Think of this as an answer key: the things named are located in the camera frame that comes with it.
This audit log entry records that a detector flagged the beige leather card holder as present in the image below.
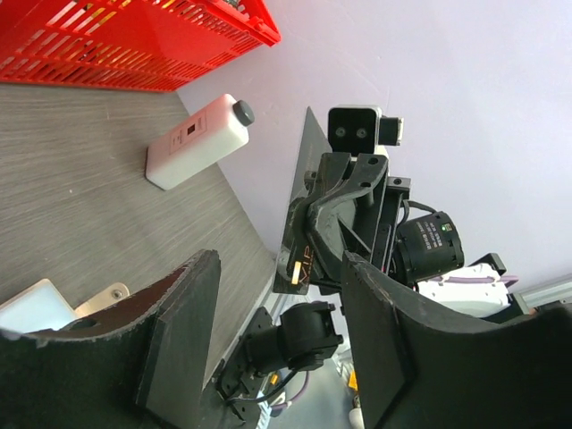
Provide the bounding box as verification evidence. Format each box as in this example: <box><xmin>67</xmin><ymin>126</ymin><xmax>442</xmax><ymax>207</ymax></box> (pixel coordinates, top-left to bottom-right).
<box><xmin>1</xmin><ymin>279</ymin><xmax>130</xmax><ymax>333</ymax></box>

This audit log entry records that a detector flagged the dark grey VIP card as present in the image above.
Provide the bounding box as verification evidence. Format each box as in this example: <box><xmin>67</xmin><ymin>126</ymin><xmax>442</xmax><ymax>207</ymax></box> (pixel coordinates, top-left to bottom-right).
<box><xmin>272</xmin><ymin>107</ymin><xmax>331</xmax><ymax>295</ymax></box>

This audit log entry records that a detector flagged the red plastic shopping basket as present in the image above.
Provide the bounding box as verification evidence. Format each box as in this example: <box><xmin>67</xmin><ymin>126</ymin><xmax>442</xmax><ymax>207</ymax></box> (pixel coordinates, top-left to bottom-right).
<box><xmin>1</xmin><ymin>0</ymin><xmax>282</xmax><ymax>92</ymax></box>

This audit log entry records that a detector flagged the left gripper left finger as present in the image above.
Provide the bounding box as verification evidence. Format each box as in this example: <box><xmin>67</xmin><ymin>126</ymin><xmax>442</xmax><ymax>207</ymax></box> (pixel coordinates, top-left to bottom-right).
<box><xmin>1</xmin><ymin>250</ymin><xmax>221</xmax><ymax>428</ymax></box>

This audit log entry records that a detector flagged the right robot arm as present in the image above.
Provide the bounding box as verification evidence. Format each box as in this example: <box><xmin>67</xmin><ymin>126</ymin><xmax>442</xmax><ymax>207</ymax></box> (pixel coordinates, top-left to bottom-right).
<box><xmin>273</xmin><ymin>152</ymin><xmax>552</xmax><ymax>428</ymax></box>

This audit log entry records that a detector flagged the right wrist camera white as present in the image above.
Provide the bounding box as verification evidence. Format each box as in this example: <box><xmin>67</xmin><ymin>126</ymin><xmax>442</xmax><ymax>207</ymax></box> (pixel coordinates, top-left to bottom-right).
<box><xmin>327</xmin><ymin>105</ymin><xmax>404</xmax><ymax>156</ymax></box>

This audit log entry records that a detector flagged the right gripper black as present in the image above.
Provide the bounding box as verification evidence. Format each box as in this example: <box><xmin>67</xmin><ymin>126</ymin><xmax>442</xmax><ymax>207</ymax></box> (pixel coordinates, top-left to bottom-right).
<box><xmin>287</xmin><ymin>153</ymin><xmax>411</xmax><ymax>286</ymax></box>

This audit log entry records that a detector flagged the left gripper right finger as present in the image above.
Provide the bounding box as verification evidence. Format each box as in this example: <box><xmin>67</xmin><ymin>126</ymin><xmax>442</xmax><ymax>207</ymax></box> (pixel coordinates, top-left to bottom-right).
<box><xmin>341</xmin><ymin>253</ymin><xmax>571</xmax><ymax>428</ymax></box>

